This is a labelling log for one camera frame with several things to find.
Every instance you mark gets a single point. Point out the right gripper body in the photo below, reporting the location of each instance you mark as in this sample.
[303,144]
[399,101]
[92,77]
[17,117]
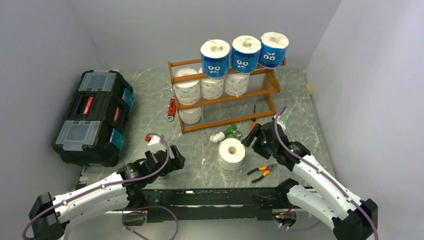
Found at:
[263,148]

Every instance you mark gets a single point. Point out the plain white paper roll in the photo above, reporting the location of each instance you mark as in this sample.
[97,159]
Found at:
[191,116]

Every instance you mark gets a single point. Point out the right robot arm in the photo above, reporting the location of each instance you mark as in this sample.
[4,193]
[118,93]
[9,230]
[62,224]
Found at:
[347,215]

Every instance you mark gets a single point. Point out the blue paper roll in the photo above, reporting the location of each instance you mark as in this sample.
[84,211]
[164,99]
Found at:
[215,58]
[245,52]
[273,49]

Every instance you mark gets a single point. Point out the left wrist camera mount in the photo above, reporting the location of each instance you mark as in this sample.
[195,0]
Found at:
[153,140]

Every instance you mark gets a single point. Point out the white plastic pipe fitting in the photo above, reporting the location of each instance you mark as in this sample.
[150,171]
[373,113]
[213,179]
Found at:
[217,137]

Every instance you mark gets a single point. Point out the black plastic toolbox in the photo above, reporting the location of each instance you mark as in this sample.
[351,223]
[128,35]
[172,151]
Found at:
[91,132]

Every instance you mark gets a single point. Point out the red handled wrench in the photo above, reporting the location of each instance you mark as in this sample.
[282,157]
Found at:
[171,110]

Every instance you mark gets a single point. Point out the green plastic pipe fitting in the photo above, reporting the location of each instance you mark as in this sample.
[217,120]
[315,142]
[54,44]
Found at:
[232,130]

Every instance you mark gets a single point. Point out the orange wooden shelf rack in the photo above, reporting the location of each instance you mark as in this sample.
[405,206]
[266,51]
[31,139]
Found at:
[255,103]

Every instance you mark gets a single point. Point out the orange handled pliers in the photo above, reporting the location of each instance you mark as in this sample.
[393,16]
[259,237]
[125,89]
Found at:
[266,170]

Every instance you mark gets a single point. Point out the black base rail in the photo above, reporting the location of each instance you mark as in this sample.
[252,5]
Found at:
[259,203]

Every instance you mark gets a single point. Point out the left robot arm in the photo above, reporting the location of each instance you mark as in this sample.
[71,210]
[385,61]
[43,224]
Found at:
[51,215]

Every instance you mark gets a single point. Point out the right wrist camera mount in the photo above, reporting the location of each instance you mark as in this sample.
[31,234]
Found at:
[281,123]

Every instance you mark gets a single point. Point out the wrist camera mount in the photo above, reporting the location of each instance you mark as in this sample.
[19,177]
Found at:
[281,123]
[153,140]

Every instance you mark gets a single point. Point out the white floral paper roll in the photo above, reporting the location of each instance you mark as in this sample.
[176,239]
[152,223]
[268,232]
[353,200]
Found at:
[212,88]
[187,92]
[236,84]

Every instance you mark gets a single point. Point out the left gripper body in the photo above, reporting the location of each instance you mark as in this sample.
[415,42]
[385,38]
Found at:
[168,168]

